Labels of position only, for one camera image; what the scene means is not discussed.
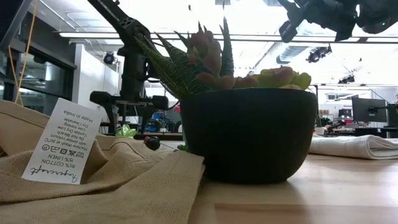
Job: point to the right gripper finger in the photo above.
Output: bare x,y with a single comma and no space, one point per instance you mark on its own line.
293,7

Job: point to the dark cherry toy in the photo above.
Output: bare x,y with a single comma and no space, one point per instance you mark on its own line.
153,143

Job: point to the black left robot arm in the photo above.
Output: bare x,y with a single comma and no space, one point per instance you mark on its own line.
133,74

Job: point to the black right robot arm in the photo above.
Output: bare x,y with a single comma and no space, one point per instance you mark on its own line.
376,15

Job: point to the black ceiling track light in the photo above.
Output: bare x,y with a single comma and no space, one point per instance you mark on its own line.
346,79
317,55

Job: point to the black computer monitor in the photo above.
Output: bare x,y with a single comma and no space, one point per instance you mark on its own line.
368,109
393,115

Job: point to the red storage box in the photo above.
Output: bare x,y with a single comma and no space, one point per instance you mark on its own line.
345,120

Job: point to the small white plant pot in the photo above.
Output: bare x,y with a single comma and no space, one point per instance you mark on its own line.
320,130

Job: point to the black office desk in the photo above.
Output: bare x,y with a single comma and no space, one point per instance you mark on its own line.
376,131

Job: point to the succulent plant in black bowl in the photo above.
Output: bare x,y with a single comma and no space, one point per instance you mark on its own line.
248,137

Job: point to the white plaid dish towel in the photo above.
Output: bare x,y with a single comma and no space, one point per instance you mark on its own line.
354,147

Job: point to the blue storage bins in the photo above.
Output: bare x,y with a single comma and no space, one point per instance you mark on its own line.
155,116

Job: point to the round black ceiling spotlight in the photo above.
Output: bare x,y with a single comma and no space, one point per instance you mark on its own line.
109,58

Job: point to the light green lettuce toy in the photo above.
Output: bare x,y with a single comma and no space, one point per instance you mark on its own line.
126,132

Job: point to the beige linen cloth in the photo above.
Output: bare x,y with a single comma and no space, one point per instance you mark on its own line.
124,186

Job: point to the dark framed glass partition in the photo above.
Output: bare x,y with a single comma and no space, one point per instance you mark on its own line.
46,77

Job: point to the white care label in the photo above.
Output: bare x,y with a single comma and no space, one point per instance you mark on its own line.
62,146

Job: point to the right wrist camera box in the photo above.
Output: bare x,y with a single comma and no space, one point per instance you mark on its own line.
287,32

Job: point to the overhead frame crossbeam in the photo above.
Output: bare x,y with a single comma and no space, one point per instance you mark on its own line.
311,39

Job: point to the black table rig frame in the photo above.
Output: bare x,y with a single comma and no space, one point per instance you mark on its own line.
164,136

